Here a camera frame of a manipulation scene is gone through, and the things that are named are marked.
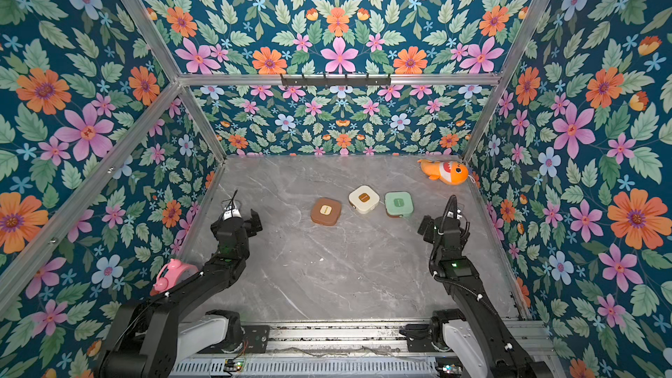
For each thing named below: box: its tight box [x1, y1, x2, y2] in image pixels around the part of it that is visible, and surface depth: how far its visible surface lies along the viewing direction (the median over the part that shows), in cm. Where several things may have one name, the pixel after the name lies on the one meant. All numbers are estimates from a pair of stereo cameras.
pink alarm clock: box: [149, 258, 199, 296], surface depth 78 cm
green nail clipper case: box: [384, 190, 415, 219], surface depth 103 cm
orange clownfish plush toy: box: [417, 159, 469, 186], surface depth 107 cm
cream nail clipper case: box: [348, 184, 381, 215], surface depth 104 cm
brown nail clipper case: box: [311, 197, 343, 227], surface depth 100 cm
